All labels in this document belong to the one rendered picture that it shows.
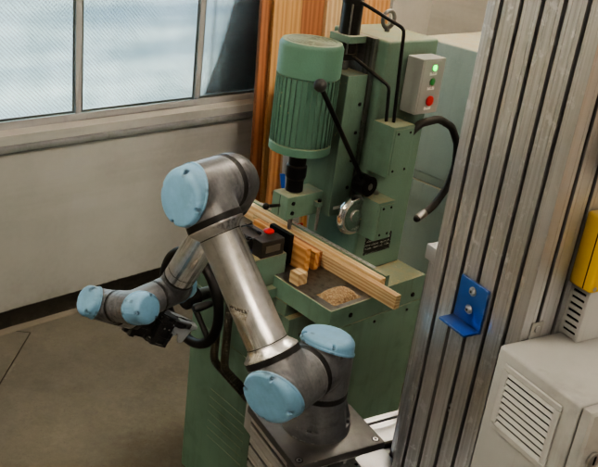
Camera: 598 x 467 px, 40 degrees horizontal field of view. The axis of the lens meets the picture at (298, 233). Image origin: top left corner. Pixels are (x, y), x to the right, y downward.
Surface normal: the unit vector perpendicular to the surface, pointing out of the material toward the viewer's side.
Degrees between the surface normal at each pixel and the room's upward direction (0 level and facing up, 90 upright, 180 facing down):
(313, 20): 87
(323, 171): 90
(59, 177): 90
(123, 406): 0
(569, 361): 0
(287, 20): 87
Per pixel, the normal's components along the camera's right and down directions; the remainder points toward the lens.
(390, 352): 0.65, 0.38
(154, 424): 0.11, -0.91
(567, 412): -0.87, 0.11
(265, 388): -0.53, 0.38
